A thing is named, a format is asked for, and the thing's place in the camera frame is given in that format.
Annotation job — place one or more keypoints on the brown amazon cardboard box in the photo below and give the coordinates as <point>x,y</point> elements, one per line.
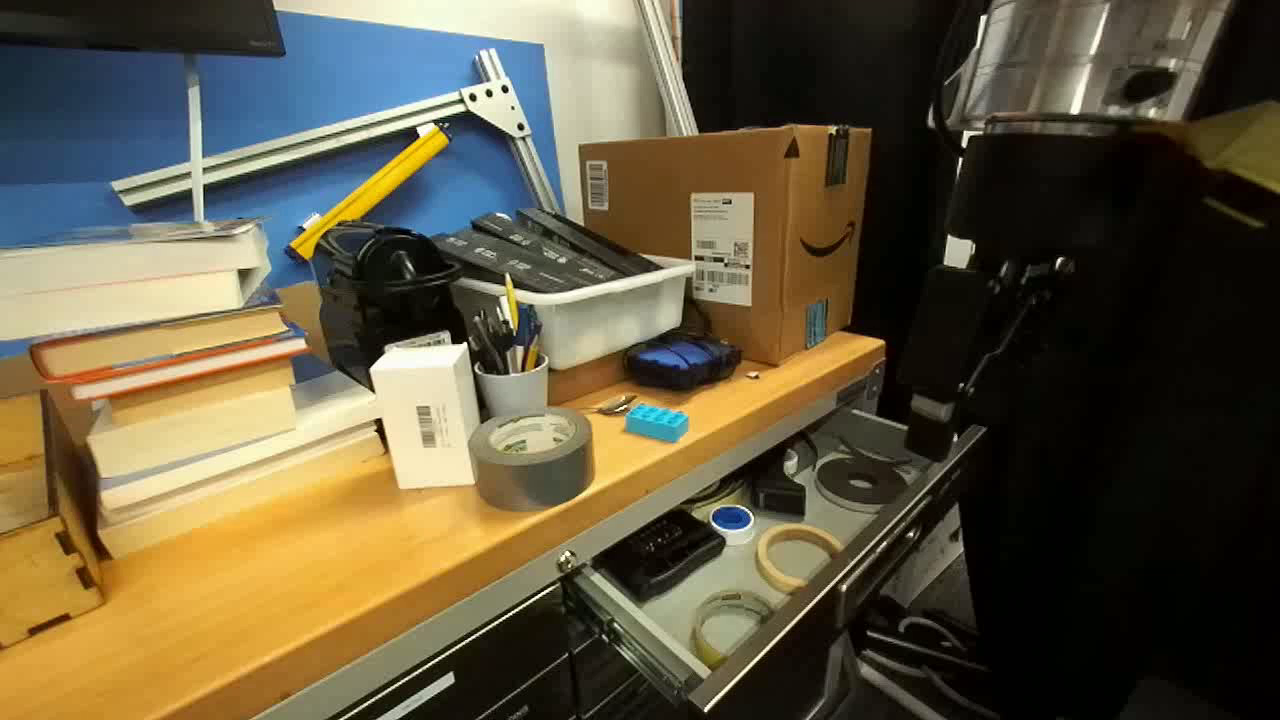
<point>774,227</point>

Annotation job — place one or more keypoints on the large beige book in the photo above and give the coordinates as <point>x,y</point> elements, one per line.
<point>225,505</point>

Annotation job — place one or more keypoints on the small white cardboard box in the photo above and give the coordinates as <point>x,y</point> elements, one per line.
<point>425,413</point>

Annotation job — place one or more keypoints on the black cabinet drawer front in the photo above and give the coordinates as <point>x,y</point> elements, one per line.
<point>492,666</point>

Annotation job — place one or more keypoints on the grey pen cup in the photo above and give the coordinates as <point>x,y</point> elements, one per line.
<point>512,392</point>

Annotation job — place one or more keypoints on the yellow spirit level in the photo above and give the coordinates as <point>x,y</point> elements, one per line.
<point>365,197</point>

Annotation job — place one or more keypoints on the laser cut wooden box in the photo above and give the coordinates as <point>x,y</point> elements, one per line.
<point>34,575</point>

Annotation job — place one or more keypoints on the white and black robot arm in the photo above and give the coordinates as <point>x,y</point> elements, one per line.
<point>1067,203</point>

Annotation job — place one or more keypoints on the large white book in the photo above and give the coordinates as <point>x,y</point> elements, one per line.
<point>225,461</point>

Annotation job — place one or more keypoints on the dark blue zip case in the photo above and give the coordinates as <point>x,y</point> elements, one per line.
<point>680,361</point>

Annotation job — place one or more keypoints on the blue and white tape roll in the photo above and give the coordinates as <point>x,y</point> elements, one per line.
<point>732,523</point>

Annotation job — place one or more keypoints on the white plastic bin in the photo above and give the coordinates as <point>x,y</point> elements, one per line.
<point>614,322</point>

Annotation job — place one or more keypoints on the blue lego brick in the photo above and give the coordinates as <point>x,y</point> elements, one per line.
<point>656,423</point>

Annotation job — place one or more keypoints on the thick white book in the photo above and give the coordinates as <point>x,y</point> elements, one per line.
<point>122,280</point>

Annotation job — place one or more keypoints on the small metal hardware piece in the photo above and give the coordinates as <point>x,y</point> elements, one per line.
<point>619,404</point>

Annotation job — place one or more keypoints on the black flat boxes in bin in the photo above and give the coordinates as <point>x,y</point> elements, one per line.
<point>547,245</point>

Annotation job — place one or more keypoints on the silver aluminium extrusion frame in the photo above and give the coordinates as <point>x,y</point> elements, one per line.
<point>333,137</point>

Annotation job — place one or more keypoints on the red edged book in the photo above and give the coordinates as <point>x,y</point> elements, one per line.
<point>200,370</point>

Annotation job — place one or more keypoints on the flat black box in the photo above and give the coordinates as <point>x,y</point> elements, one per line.
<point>663,553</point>

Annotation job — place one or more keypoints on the grey duct tape roll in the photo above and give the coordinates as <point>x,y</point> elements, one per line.
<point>531,461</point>

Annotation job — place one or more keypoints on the black bulky plastic device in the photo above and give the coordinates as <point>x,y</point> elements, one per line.
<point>383,300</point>

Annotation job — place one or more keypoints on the black curtain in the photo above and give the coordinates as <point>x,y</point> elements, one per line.
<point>824,62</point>

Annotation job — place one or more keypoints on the black tape roll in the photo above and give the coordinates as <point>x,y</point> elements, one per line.
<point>833,484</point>

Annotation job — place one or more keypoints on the leaning silver aluminium bar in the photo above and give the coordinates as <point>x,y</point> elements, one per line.
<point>667,66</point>

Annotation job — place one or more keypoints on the brown cover book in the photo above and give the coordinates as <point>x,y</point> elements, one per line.
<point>160,343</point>

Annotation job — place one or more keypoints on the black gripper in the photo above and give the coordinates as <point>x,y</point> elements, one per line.
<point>955,325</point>

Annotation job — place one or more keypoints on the white monitor stand pole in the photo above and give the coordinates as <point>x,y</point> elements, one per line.
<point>199,145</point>

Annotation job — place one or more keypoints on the tan thick book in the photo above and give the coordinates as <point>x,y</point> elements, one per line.
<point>192,423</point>

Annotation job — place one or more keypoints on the black monitor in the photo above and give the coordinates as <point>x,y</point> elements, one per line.
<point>133,24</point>

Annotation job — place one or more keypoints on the pens and pencils bunch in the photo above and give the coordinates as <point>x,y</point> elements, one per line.
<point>505,343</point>

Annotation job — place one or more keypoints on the beige tape roll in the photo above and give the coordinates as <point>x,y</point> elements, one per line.
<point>765,561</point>

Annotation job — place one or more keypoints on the small black block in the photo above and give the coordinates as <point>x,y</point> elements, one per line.
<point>780,497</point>

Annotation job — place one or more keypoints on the grey metal open drawer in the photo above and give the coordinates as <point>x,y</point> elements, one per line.
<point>786,614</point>

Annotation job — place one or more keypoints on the blue pin board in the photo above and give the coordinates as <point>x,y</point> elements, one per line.
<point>80,133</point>

